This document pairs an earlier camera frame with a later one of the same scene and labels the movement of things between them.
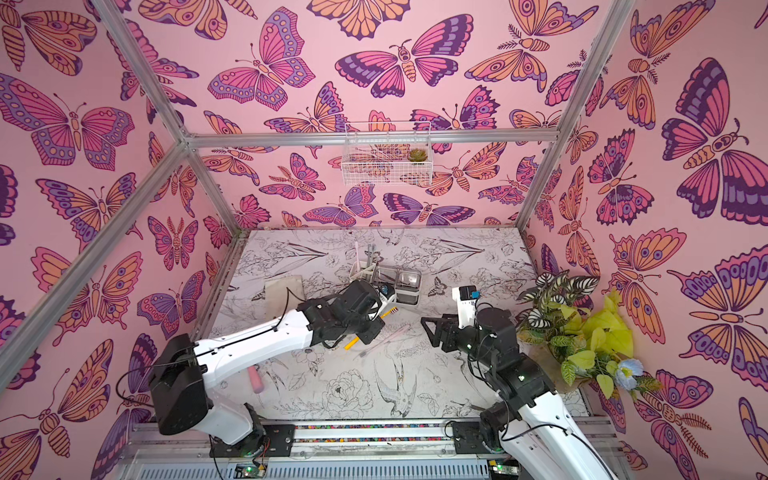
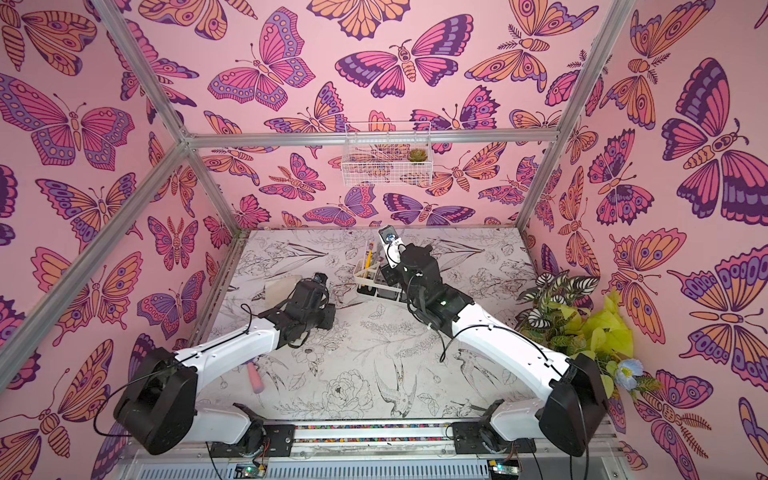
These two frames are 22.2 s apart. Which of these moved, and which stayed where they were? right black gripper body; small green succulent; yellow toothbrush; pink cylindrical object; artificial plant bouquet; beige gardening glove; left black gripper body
Moved: left black gripper body; yellow toothbrush; right black gripper body
Stayed: beige gardening glove; artificial plant bouquet; small green succulent; pink cylindrical object
